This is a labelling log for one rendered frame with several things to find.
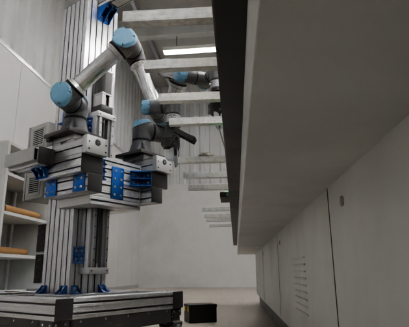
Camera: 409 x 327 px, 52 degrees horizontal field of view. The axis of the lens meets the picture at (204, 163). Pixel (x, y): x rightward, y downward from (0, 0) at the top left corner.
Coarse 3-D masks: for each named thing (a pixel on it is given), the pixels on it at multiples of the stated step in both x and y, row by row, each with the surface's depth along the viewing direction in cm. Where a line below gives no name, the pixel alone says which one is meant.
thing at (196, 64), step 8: (144, 64) 128; (152, 64) 128; (160, 64) 128; (168, 64) 128; (176, 64) 128; (184, 64) 127; (192, 64) 127; (200, 64) 127; (208, 64) 127; (216, 64) 127; (152, 72) 130; (160, 72) 130; (168, 72) 130
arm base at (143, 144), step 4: (132, 140) 262; (136, 140) 259; (140, 140) 259; (144, 140) 260; (148, 140) 262; (132, 144) 260; (136, 144) 258; (140, 144) 258; (144, 144) 258; (148, 144) 260; (132, 148) 258; (136, 148) 256; (140, 148) 258; (144, 148) 257; (148, 148) 259
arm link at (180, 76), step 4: (172, 72) 223; (176, 72) 213; (180, 72) 211; (184, 72) 212; (188, 72) 213; (192, 72) 214; (196, 72) 215; (164, 76) 243; (168, 76) 233; (172, 76) 224; (176, 76) 212; (180, 76) 211; (184, 76) 212; (188, 76) 213; (192, 76) 214; (196, 76) 214; (176, 80) 214; (180, 80) 213; (184, 80) 213; (188, 80) 214; (192, 80) 215; (196, 80) 215
